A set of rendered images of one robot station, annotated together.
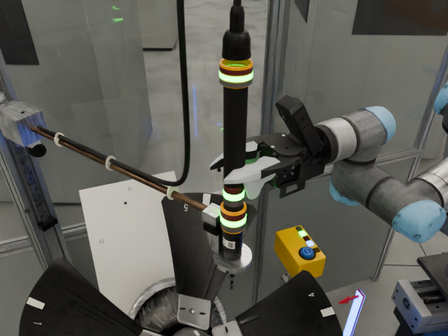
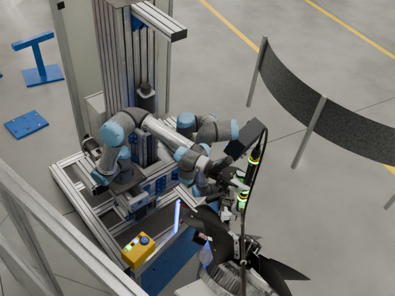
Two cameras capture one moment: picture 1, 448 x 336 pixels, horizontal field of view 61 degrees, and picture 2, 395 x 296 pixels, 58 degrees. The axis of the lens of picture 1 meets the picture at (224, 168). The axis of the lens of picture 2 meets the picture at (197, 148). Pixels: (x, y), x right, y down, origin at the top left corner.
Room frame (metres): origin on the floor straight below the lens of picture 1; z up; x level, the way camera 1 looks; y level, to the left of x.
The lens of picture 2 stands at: (1.20, 0.61, 2.80)
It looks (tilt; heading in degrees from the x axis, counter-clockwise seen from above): 46 degrees down; 234
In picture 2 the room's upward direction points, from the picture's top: 7 degrees clockwise
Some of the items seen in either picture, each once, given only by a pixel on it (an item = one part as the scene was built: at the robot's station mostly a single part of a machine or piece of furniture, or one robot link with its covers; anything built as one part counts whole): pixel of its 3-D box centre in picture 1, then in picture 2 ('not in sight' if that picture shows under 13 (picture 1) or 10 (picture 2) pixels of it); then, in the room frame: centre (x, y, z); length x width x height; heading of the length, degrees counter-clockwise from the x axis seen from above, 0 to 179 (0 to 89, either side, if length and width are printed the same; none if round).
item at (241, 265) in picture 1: (228, 237); (240, 205); (0.48, -0.01, 1.50); 0.09 x 0.07 x 0.10; 55
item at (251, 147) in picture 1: (233, 166); (239, 188); (0.51, -0.02, 1.63); 0.09 x 0.03 x 0.06; 112
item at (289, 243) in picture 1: (298, 254); (138, 251); (0.87, -0.25, 1.02); 0.16 x 0.10 x 0.11; 21
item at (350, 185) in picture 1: (357, 179); (188, 170); (0.60, -0.26, 1.54); 0.11 x 0.08 x 0.11; 30
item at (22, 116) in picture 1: (21, 123); not in sight; (0.83, 0.50, 1.54); 0.10 x 0.07 x 0.08; 56
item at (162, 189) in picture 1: (109, 164); (243, 264); (0.64, 0.24, 1.54); 0.54 x 0.01 x 0.01; 55
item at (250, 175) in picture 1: (252, 183); (244, 180); (0.46, -0.04, 1.63); 0.09 x 0.03 x 0.06; 129
